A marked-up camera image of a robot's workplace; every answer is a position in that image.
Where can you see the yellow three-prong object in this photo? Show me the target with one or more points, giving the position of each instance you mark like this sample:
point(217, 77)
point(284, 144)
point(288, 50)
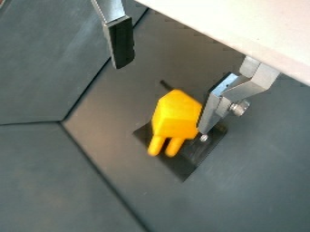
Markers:
point(173, 122)

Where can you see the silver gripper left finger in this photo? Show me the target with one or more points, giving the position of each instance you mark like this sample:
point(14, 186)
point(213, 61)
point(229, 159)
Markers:
point(117, 30)

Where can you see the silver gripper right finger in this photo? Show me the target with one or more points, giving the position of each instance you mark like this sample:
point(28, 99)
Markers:
point(228, 94)

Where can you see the black curved fixture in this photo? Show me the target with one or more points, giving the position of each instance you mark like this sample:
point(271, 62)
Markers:
point(193, 150)

